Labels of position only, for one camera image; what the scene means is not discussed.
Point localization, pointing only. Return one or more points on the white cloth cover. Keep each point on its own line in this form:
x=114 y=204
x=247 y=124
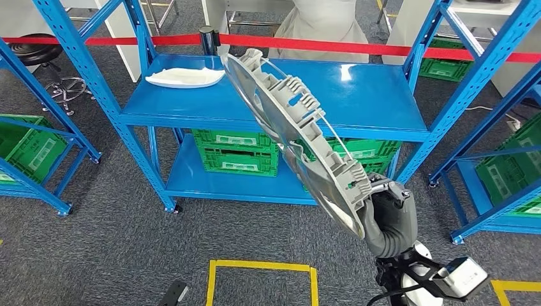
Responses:
x=321 y=21

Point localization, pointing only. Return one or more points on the yellow floor tape square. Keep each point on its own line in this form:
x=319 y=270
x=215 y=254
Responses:
x=262 y=265
x=515 y=285

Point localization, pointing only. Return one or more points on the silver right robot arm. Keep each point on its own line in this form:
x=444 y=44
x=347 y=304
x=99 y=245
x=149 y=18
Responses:
x=393 y=249

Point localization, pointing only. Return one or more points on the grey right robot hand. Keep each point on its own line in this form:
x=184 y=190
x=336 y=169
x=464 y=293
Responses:
x=393 y=215

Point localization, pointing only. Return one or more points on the black stool chrome base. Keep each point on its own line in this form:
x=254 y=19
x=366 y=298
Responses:
x=34 y=48

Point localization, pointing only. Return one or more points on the white plastic panel part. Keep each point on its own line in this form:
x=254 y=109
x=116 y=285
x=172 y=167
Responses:
x=181 y=78

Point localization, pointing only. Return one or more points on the white power strip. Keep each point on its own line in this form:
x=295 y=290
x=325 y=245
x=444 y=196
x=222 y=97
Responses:
x=513 y=125

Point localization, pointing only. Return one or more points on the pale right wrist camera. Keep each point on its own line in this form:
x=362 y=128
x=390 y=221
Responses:
x=463 y=276

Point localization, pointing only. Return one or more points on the blue metal shelf rack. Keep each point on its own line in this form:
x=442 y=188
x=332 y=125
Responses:
x=42 y=198
x=467 y=181
x=372 y=97

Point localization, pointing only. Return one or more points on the white desk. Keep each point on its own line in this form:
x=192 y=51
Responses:
x=401 y=25
x=114 y=46
x=215 y=17

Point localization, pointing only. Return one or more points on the black stanchion post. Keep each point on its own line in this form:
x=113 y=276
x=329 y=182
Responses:
x=208 y=40

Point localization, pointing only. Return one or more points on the silver plastic wheel cover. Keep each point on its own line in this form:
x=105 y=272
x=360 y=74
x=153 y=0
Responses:
x=291 y=122

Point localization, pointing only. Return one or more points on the black left camera bracket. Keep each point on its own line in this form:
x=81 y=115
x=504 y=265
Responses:
x=173 y=295

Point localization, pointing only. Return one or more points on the black right camera bracket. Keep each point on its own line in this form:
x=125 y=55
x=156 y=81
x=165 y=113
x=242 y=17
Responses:
x=422 y=268

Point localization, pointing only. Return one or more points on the black camera bracket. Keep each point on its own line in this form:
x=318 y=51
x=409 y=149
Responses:
x=173 y=295
x=422 y=268

